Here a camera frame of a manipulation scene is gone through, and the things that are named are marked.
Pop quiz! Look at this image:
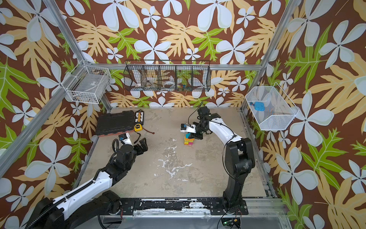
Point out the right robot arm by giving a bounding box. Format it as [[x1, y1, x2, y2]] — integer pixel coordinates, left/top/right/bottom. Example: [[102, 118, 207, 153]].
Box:
[[187, 107, 255, 213]]

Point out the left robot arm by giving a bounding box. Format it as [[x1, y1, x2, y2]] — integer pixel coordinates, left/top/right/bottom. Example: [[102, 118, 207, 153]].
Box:
[[26, 138, 148, 229]]

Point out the yellow tape measure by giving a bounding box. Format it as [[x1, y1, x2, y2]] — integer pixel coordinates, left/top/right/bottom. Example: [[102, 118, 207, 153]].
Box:
[[134, 124, 143, 132]]

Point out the black and red tool case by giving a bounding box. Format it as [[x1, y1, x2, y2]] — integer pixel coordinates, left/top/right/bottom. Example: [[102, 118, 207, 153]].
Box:
[[95, 110, 134, 136]]

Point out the blue object in basket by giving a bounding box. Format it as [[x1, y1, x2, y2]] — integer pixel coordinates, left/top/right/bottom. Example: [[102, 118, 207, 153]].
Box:
[[250, 102, 265, 111]]

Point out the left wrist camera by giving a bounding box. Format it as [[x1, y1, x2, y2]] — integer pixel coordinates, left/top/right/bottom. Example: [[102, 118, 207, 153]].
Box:
[[118, 133, 132, 145]]

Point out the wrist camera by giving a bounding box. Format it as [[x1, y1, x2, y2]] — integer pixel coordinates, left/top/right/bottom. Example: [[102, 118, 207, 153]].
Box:
[[118, 133, 132, 145], [180, 124, 196, 133]]

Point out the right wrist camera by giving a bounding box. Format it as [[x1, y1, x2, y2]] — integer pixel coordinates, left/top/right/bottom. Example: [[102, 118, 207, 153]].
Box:
[[180, 124, 196, 133]]

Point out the black wire basket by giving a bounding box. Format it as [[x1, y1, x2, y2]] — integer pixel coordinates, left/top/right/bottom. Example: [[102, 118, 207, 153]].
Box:
[[122, 60, 212, 92]]

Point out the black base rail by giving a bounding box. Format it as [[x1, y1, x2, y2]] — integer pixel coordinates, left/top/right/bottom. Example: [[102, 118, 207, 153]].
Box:
[[120, 197, 249, 216]]

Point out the white wire basket right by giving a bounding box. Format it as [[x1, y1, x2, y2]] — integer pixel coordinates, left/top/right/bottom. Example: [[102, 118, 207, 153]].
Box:
[[246, 83, 300, 132]]

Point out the white wire basket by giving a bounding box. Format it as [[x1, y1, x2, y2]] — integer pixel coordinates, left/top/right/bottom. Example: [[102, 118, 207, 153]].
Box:
[[64, 65, 111, 104], [246, 83, 300, 132]]

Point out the white wire basket left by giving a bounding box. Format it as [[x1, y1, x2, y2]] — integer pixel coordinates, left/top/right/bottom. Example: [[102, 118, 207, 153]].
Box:
[[64, 65, 111, 104]]

